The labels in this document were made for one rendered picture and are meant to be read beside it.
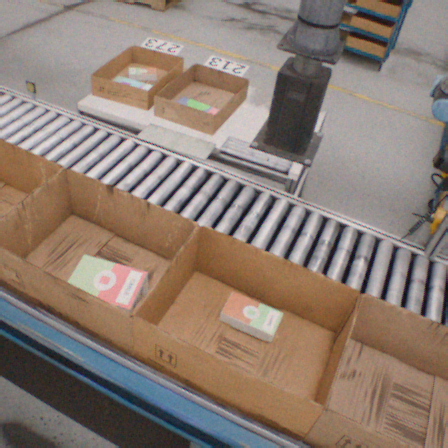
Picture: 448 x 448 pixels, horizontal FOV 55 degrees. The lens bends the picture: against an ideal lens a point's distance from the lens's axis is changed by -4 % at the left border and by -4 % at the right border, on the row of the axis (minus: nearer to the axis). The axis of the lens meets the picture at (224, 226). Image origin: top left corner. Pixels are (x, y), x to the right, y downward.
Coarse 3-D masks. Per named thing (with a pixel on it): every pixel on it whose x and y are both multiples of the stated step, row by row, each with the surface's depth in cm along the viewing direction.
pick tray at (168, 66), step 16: (128, 48) 212; (144, 48) 214; (112, 64) 203; (128, 64) 218; (144, 64) 220; (160, 64) 217; (176, 64) 204; (96, 80) 190; (112, 80) 187; (144, 80) 208; (160, 80) 193; (112, 96) 192; (128, 96) 189; (144, 96) 187
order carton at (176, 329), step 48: (192, 240) 102; (240, 240) 101; (192, 288) 110; (240, 288) 111; (288, 288) 104; (336, 288) 97; (144, 336) 87; (192, 336) 101; (240, 336) 103; (288, 336) 103; (336, 336) 102; (192, 384) 91; (240, 384) 82; (288, 384) 95; (288, 432) 86
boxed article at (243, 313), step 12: (228, 300) 105; (240, 300) 105; (252, 300) 106; (228, 312) 103; (240, 312) 103; (252, 312) 103; (264, 312) 104; (276, 312) 104; (240, 324) 102; (252, 324) 101; (264, 324) 101; (276, 324) 102; (264, 336) 101
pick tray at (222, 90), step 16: (176, 80) 196; (192, 80) 212; (208, 80) 211; (224, 80) 208; (240, 80) 204; (160, 96) 182; (176, 96) 201; (192, 96) 203; (208, 96) 204; (224, 96) 206; (240, 96) 198; (160, 112) 186; (176, 112) 183; (192, 112) 180; (208, 112) 177; (224, 112) 185; (192, 128) 185; (208, 128) 182
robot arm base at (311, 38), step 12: (300, 24) 149; (312, 24) 146; (336, 24) 147; (288, 36) 155; (300, 36) 150; (312, 36) 148; (324, 36) 148; (336, 36) 150; (300, 48) 151; (312, 48) 150; (324, 48) 150; (336, 48) 153
